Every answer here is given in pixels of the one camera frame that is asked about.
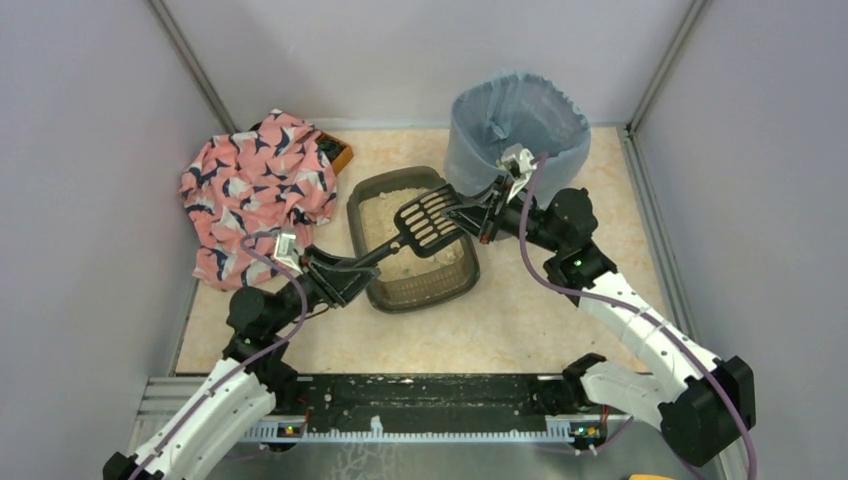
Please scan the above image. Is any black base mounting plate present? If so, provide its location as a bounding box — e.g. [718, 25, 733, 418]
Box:
[271, 373, 603, 434]

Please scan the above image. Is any dark green litter box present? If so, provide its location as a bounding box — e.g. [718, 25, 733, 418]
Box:
[347, 166, 480, 314]

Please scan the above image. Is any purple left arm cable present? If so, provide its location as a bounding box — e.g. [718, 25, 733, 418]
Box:
[129, 231, 309, 480]

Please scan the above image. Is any blue plastic bin liner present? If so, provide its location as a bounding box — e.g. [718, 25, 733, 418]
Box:
[444, 72, 591, 208]

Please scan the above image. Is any pink patterned cloth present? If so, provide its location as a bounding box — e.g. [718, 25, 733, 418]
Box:
[178, 109, 337, 291]

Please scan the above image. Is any black litter scoop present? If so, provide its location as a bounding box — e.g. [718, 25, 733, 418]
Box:
[353, 184, 465, 267]

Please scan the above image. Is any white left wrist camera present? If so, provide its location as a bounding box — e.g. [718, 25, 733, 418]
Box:
[273, 230, 299, 264]

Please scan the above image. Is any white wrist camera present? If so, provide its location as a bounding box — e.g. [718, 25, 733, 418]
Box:
[273, 230, 299, 264]
[496, 144, 536, 197]

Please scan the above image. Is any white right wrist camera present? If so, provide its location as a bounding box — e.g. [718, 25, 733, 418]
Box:
[496, 144, 536, 197]

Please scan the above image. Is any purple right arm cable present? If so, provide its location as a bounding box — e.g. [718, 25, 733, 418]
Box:
[518, 153, 758, 480]

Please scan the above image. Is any aluminium frame rail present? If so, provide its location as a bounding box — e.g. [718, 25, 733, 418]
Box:
[135, 372, 738, 445]

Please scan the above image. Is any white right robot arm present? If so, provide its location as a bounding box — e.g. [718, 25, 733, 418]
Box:
[442, 186, 757, 478]

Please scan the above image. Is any wooden tray box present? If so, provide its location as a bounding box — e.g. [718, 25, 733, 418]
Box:
[317, 132, 354, 176]

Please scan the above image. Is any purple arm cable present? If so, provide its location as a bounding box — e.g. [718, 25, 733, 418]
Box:
[129, 231, 309, 480]
[518, 153, 758, 480]

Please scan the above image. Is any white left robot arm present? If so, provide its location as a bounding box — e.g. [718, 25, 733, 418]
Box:
[102, 243, 397, 479]

